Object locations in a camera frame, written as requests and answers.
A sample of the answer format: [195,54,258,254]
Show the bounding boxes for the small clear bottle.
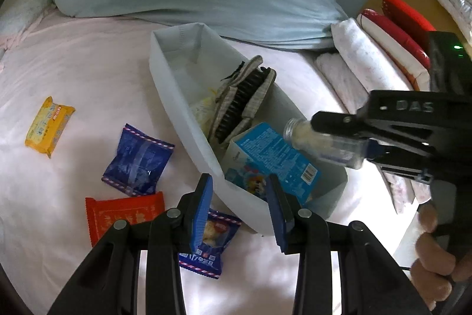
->
[283,117,369,170]

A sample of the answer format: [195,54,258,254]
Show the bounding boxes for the blue cartoon carton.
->
[224,122,322,207]

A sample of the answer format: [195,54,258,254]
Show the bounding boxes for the yellow biscuit packet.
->
[24,96,76,159]

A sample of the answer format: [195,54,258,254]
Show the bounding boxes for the striped grey socks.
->
[208,56,277,146]

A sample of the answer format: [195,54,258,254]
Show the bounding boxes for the pale pink folded blanket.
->
[313,52,432,215]

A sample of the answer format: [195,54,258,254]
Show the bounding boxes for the white fabric storage box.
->
[148,22,349,236]

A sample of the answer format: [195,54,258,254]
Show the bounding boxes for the red and white pillow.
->
[356,9,432,91]

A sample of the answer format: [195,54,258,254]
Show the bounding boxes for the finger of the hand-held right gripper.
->
[311,111,373,140]
[363,138,434,185]

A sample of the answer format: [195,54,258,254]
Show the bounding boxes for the person's right hand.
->
[409,202,472,315]

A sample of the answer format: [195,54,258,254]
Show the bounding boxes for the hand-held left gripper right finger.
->
[265,173,432,315]

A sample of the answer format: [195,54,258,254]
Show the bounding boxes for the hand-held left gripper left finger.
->
[48,173,214,315]

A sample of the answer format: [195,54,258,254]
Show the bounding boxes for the blue snack packet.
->
[102,123,176,196]
[178,210,243,279]

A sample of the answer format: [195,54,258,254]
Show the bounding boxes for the red snack packet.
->
[85,191,165,247]

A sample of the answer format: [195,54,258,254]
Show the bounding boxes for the crumpled plastic wrapper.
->
[190,88,222,133]

